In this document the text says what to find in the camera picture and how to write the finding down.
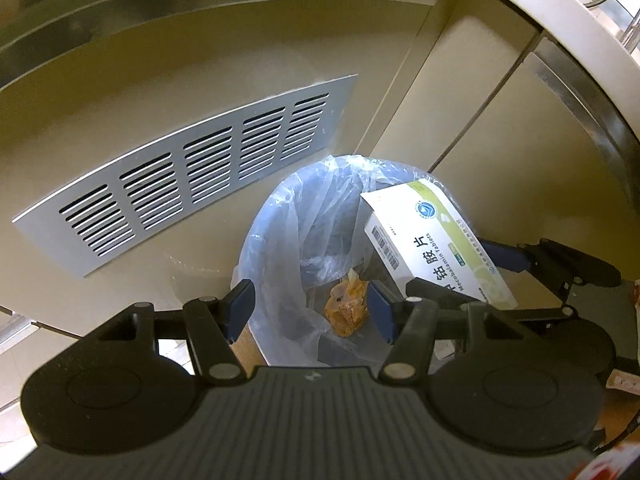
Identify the red white packaging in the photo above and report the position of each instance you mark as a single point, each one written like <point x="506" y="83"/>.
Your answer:
<point x="607" y="462"/>

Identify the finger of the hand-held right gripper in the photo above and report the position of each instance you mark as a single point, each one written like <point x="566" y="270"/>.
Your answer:
<point x="507" y="256"/>
<point x="440" y="292"/>

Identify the beige cabinet door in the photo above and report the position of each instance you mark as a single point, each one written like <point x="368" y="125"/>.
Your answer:
<point x="530" y="170"/>

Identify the white green medicine box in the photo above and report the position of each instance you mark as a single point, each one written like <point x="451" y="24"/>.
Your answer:
<point x="435" y="240"/>

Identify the metal rack rod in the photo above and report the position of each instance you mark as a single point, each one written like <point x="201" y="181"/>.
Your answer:
<point x="631" y="30"/>

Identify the grey metal vent grille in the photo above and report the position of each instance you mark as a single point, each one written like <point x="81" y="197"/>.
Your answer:
<point x="190" y="175"/>

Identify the white countertop edge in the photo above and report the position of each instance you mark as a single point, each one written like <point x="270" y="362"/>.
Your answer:
<point x="565" y="5"/>

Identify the bin with blue liner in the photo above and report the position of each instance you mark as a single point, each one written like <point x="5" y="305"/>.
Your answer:
<point x="280" y="240"/>

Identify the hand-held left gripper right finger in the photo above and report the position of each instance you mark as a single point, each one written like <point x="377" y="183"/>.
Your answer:
<point x="380" y="310"/>

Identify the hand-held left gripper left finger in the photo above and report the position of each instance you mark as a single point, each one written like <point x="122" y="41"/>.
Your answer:
<point x="239" y="306"/>

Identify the orange crumpled wrapper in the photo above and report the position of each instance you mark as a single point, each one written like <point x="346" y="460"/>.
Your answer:
<point x="347" y="305"/>

